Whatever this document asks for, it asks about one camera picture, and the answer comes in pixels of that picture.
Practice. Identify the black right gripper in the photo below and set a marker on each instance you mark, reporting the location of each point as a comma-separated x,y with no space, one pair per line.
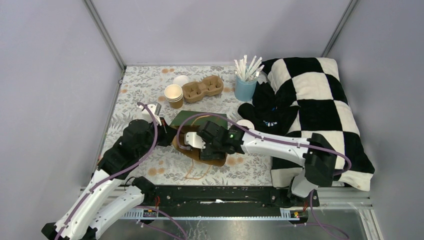
208,153

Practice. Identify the stack of white cup lids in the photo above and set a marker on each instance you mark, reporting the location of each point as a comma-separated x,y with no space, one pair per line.
181,80

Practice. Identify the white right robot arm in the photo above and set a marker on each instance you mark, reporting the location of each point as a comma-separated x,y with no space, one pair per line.
315,154

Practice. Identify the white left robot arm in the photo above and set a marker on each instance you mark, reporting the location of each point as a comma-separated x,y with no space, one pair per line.
88,219

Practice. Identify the green brown paper bag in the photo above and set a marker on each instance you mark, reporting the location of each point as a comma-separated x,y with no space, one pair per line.
189,121

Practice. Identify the black white checkered blanket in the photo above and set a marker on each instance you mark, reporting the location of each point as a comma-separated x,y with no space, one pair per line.
311,98

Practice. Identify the aluminium frame rail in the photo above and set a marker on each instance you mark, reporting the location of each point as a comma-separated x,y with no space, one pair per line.
330,198

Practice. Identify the black cloth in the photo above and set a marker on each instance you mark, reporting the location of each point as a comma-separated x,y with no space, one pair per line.
265,114

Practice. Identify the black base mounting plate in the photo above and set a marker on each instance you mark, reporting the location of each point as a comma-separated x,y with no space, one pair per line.
221,201

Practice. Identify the white wrapped straws bundle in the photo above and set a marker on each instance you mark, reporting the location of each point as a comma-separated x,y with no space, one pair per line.
248,71

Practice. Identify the blue straw holder cup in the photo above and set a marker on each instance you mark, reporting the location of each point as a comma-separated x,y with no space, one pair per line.
244,90

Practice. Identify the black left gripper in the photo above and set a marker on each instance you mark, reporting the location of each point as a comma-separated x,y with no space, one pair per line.
168,132

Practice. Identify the stack of brown paper cups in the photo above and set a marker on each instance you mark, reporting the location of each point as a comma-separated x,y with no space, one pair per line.
174,95

